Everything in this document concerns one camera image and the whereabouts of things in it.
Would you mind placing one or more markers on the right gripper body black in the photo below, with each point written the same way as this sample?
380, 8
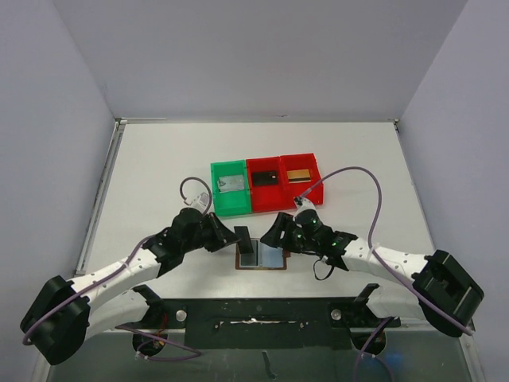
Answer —
284, 229

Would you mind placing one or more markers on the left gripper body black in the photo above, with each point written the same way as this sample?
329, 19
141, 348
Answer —
215, 231

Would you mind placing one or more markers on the brown leather card holder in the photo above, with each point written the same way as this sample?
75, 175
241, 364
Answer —
262, 257

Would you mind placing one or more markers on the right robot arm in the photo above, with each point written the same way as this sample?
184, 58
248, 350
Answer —
441, 291

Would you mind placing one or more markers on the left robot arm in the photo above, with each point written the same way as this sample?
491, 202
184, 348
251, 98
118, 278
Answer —
66, 313

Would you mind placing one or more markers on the silver card in bin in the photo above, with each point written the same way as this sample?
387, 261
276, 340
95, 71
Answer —
231, 183

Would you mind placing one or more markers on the black card in bin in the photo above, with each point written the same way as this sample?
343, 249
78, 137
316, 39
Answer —
264, 178

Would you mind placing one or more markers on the gold card in bin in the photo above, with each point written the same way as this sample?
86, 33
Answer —
299, 176

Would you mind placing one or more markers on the green plastic bin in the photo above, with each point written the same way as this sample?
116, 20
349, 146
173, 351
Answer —
233, 203

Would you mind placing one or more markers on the red middle bin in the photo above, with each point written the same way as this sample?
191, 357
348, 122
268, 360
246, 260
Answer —
267, 198

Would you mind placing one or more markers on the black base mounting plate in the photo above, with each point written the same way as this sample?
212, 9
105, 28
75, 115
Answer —
196, 325

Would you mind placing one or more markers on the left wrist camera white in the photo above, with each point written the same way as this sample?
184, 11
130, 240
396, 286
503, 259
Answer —
201, 203

